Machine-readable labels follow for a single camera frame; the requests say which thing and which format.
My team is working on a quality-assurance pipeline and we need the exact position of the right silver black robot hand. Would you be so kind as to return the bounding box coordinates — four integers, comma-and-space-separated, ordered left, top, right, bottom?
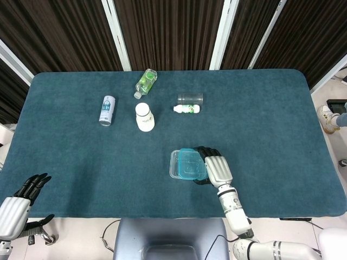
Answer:
192, 146, 234, 188

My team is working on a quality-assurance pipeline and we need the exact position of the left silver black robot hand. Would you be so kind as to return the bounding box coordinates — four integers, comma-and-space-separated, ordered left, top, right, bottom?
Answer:
0, 172, 55, 242

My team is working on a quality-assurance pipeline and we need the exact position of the blue plastic lid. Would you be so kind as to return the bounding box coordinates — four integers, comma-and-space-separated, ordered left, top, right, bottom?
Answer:
177, 147, 210, 180

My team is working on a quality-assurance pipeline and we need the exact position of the clear plastic container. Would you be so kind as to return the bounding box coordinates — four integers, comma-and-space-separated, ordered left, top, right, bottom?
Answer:
170, 150, 190, 179

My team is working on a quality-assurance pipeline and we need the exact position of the caster wheel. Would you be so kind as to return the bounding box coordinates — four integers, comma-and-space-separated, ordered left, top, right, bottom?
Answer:
40, 229, 59, 246

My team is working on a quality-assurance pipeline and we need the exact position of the white yogurt bottle green label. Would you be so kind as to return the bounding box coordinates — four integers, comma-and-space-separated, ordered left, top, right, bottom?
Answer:
173, 104, 201, 114

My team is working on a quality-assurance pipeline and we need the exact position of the clear plastic cup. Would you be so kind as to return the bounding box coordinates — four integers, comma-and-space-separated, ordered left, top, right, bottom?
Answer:
177, 93, 204, 105

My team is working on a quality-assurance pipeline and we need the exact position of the white paper cup stack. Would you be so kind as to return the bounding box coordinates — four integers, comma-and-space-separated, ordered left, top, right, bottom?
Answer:
135, 102, 155, 132

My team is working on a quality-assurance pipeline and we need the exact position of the teal tablecloth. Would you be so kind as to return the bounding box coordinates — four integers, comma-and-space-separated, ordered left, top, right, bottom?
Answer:
0, 68, 345, 219

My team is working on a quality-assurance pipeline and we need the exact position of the clear bottle with green label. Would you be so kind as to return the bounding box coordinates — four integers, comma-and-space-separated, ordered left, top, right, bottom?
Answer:
133, 68, 158, 99

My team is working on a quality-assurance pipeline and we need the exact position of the white sneaker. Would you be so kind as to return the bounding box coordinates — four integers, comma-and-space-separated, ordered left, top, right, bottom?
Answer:
316, 105, 341, 134

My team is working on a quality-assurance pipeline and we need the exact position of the silver blue beverage can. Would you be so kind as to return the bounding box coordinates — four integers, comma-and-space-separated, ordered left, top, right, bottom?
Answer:
98, 95, 117, 127

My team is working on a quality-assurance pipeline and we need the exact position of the dark brown pleated curtain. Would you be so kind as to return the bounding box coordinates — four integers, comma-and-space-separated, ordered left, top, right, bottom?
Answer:
0, 0, 347, 125

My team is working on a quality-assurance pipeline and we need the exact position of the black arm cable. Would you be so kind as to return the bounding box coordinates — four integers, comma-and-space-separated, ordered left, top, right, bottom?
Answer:
213, 233, 245, 260

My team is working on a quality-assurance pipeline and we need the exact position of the black floor cable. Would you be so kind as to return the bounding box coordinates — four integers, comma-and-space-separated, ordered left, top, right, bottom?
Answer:
101, 219, 120, 251

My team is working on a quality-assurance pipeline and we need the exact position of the white partition post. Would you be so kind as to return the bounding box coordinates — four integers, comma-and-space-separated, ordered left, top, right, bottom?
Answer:
310, 53, 347, 95
248, 0, 287, 69
0, 39, 35, 87
101, 0, 132, 72
209, 0, 239, 70

